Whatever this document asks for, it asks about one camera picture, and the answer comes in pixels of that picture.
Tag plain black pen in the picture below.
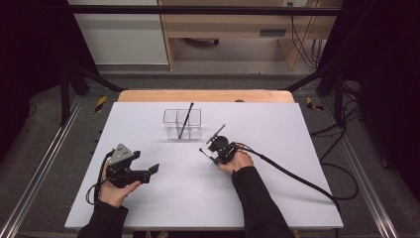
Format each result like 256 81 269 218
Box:
177 101 195 140

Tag white board table cover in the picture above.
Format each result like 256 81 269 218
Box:
63 101 345 230

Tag white cabinet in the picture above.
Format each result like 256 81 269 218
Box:
66 0 169 65

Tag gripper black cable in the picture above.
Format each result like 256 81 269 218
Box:
85 149 116 206
231 142 360 213

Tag black horizontal frame bar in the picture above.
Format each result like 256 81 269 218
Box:
64 4 343 16

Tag light wooden desk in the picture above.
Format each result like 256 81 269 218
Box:
157 0 345 71

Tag yellow black striped tape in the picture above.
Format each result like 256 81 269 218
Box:
94 95 109 114
305 96 325 112

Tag aluminium floor rail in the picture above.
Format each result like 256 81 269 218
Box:
320 98 401 238
0 95 84 238

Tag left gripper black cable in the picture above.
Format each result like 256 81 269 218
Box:
85 149 116 206

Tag blue label on desk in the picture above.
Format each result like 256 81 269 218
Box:
259 29 288 38

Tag wooden table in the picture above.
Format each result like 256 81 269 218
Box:
117 89 295 104

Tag black curtain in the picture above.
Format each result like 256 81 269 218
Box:
0 0 98 162
316 0 420 202

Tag hanging black cables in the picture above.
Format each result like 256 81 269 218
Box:
286 1 327 69

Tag black metal frame leg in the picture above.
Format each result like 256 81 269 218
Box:
58 60 129 127
282 60 348 128

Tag person's right hand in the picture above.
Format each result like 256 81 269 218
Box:
217 142 255 176

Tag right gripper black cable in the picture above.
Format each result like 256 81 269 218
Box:
231 142 360 213

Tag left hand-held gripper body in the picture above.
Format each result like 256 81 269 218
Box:
105 143 152 188

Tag clear plastic divided organizer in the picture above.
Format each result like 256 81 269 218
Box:
161 108 203 141

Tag black floor cables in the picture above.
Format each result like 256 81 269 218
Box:
309 80 364 163

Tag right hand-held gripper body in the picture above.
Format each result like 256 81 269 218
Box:
206 124 240 165

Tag person's left hand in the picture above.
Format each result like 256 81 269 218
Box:
98 162 143 208

